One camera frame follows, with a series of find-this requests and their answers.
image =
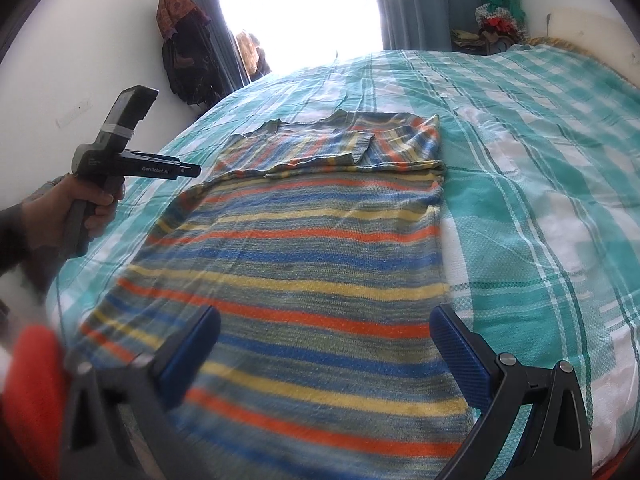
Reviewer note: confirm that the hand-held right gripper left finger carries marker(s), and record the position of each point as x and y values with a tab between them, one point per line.
192	355

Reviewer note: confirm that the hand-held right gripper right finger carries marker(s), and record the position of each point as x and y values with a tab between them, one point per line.
460	350

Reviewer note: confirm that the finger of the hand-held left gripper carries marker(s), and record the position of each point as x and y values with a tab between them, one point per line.
187	170

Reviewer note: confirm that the striped knit shirt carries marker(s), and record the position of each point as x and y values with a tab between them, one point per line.
300	260

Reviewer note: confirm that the person's left forearm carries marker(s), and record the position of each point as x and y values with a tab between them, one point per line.
15	245

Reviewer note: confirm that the brown clothes hanging by window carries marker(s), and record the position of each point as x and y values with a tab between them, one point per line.
252	57

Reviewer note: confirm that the colourful clothes pile in corner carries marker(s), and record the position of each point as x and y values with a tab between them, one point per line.
495	20

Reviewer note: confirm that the person's left hand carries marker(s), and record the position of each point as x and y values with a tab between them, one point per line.
50	215

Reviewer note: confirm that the grey window curtain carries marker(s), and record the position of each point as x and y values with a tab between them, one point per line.
227	35

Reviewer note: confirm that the person's orange red clothing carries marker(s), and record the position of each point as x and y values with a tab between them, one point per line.
35	395

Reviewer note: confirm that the bed with teal plaid sheet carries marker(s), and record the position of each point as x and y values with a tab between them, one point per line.
525	185

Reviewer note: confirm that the blue window curtain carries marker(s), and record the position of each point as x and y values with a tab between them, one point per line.
425	0

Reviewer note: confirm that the yellow patterned cloth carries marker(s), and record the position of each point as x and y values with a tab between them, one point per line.
555	42

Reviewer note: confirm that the cream headboard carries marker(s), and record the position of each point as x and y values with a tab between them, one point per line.
590	25

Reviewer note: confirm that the dark clothes hanging on wall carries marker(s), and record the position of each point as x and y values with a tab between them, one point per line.
187	50

